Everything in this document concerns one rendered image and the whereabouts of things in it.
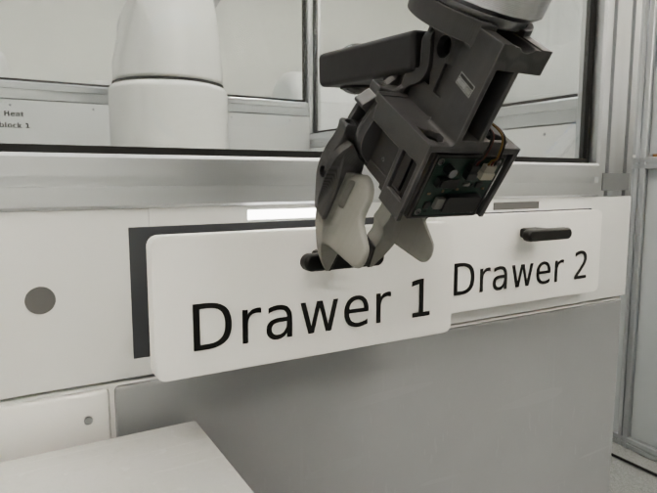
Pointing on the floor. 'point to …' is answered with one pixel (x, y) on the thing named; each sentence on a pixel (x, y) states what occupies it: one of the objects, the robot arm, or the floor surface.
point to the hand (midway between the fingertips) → (348, 247)
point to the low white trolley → (129, 466)
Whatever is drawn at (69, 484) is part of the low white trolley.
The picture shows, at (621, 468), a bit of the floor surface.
